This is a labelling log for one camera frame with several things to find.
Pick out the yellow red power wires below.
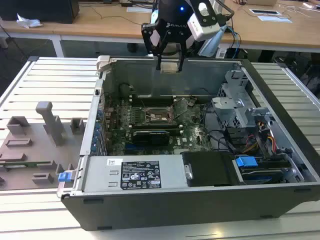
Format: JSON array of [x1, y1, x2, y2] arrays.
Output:
[[241, 133, 276, 155]]

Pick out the pale blue teach pendant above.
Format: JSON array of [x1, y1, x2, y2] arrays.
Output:
[[197, 24, 230, 58]]

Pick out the green RAM stick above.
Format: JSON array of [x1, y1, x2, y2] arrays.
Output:
[[0, 161, 52, 169]]

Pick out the crumpled white paper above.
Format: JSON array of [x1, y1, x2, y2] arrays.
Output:
[[16, 12, 43, 28]]

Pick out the black computer box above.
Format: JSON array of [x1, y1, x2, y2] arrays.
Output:
[[0, 0, 80, 25]]

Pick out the green motherboard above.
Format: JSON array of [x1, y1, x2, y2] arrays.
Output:
[[103, 96, 216, 156]]

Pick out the black internal cable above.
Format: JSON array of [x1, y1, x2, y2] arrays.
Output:
[[201, 101, 218, 151], [207, 128, 238, 153]]

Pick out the wooden desk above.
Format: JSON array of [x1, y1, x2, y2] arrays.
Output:
[[0, 0, 320, 55]]

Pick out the black graphics card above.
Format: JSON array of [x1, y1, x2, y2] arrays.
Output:
[[132, 129, 171, 146]]

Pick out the black RAM slot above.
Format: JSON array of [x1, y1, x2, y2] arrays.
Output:
[[131, 96, 176, 100], [129, 126, 183, 131], [129, 124, 183, 128], [131, 98, 176, 102], [131, 100, 177, 105], [131, 103, 177, 108]]

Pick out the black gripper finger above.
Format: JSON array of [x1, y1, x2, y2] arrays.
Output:
[[141, 21, 169, 72], [175, 34, 189, 73]]

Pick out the black plastic shroud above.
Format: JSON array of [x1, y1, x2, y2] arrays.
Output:
[[181, 151, 245, 188]]

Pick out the blue plastic latch tab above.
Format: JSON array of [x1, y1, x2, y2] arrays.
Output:
[[57, 171, 72, 183]]

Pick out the black open PC case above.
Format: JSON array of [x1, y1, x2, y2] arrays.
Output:
[[56, 55, 320, 232]]

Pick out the beige laptop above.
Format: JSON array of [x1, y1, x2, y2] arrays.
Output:
[[243, 0, 278, 7]]

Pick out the brown-grey parts rack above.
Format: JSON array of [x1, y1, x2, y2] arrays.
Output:
[[0, 101, 87, 191]]

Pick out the white-framed tablet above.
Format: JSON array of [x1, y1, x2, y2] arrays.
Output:
[[248, 8, 281, 16]]

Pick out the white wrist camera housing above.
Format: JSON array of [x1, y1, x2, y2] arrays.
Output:
[[187, 1, 221, 42]]

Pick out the blue disk carrier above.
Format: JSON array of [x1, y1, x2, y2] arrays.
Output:
[[234, 156, 292, 186]]

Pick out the grey case latch handle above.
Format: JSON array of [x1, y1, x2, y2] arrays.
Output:
[[96, 55, 112, 73]]

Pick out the grey power supply with label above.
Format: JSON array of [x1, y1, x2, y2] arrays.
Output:
[[82, 155, 188, 193]]

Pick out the grey metal drive cage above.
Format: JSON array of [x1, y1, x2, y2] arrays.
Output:
[[211, 69, 276, 141]]

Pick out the blue cable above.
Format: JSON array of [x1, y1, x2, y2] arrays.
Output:
[[224, 24, 243, 60]]

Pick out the white paper sheet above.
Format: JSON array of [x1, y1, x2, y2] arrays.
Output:
[[257, 14, 294, 24], [126, 6, 155, 14]]

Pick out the silver CPU plate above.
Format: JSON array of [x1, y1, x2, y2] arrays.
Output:
[[160, 61, 180, 74]]

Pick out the CPU socket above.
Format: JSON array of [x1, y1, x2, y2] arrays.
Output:
[[144, 106, 176, 125]]

